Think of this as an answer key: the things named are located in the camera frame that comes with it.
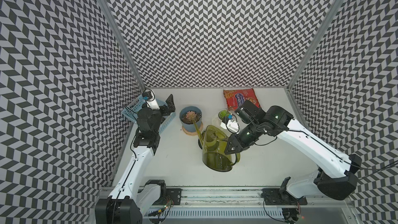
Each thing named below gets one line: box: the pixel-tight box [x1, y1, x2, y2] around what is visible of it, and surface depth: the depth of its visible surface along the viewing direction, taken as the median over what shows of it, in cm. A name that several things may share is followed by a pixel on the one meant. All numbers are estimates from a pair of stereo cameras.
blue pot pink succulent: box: [179, 105, 203, 133], surface depth 93 cm
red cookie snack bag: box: [223, 88, 262, 111], surface depth 110 cm
